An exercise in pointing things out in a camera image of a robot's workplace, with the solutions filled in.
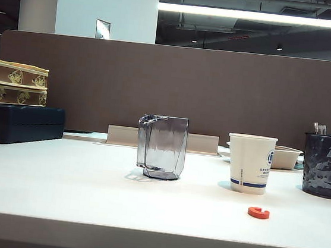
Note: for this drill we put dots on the red letter c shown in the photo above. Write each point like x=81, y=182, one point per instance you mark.
x=252, y=212

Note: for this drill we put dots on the white paper cup blue logo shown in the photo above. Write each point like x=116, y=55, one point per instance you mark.
x=251, y=160

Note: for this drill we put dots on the teal letter card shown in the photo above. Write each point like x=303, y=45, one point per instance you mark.
x=299, y=166

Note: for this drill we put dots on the grey transparent plastic mug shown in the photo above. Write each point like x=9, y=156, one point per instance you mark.
x=165, y=148

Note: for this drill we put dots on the brown desk partition panel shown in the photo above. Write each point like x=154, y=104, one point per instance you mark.
x=158, y=84

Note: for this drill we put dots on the small ceiling lamp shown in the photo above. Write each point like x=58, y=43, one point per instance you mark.
x=279, y=47
x=194, y=40

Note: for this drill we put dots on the beige pulp food container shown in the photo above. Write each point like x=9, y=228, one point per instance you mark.
x=284, y=158

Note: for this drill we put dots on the dark blue case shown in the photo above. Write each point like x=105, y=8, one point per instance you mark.
x=21, y=125

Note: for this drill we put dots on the yellow brown patterned box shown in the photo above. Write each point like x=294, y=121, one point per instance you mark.
x=7, y=95
x=9, y=73

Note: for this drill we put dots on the black mesh pen holder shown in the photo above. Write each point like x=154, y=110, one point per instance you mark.
x=328, y=166

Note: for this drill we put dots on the silver wall sign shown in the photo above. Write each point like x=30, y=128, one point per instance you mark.
x=102, y=29

